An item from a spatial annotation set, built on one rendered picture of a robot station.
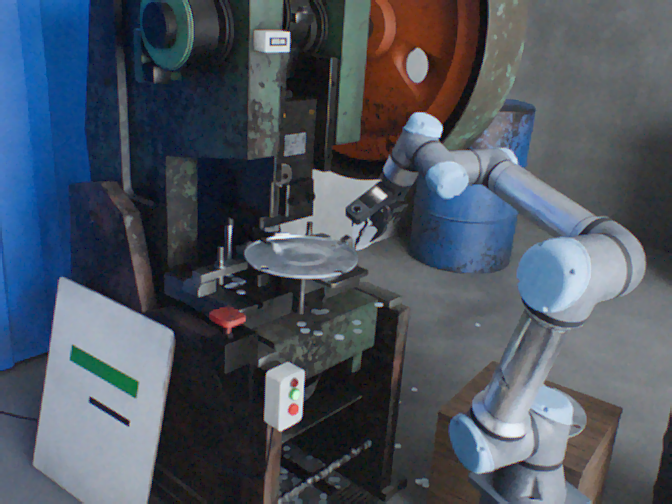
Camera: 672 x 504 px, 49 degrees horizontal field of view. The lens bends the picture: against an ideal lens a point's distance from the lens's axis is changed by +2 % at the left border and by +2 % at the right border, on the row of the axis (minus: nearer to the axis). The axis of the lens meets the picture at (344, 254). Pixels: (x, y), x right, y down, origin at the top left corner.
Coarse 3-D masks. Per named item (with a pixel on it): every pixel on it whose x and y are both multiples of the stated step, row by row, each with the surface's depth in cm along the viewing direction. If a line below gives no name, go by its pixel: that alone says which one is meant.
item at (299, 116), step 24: (288, 96) 177; (288, 120) 174; (312, 120) 180; (288, 144) 176; (312, 144) 182; (288, 168) 177; (312, 168) 185; (240, 192) 184; (264, 192) 178; (288, 192) 176; (312, 192) 182
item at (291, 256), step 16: (272, 240) 195; (288, 240) 195; (304, 240) 196; (320, 240) 197; (256, 256) 183; (272, 256) 183; (288, 256) 183; (304, 256) 183; (320, 256) 184; (336, 256) 187; (352, 256) 188; (272, 272) 173; (288, 272) 174; (304, 272) 175; (320, 272) 176; (336, 272) 175
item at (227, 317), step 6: (210, 312) 156; (216, 312) 156; (222, 312) 156; (228, 312) 156; (234, 312) 157; (240, 312) 157; (210, 318) 156; (216, 318) 154; (222, 318) 154; (228, 318) 154; (234, 318) 154; (240, 318) 155; (222, 324) 153; (228, 324) 153; (234, 324) 154; (228, 330) 157
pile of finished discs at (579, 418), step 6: (570, 402) 210; (576, 402) 210; (576, 408) 208; (576, 414) 205; (582, 414) 205; (576, 420) 202; (582, 420) 202; (582, 426) 200; (570, 432) 196; (576, 432) 196
